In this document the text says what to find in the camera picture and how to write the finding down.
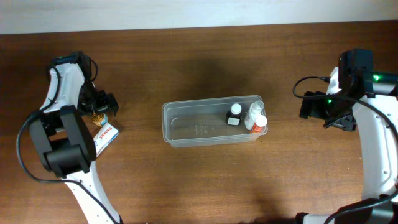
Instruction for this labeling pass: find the white spray bottle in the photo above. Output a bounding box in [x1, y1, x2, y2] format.
[244, 100, 264, 131]

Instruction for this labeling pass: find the white red medicine box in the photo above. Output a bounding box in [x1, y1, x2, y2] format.
[93, 123, 119, 157]

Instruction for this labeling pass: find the dark bottle white cap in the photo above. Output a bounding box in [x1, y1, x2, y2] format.
[226, 103, 242, 126]

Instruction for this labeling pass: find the clear plastic container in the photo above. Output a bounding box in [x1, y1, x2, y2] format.
[162, 95, 268, 147]

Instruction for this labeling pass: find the left black cable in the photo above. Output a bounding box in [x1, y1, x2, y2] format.
[16, 57, 121, 224]

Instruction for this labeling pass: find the orange tube white cap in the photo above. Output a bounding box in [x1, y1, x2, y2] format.
[250, 114, 267, 134]

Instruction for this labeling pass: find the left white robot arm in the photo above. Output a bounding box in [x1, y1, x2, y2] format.
[21, 51, 123, 223]

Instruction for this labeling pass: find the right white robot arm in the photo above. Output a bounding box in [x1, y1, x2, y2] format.
[295, 71, 397, 223]

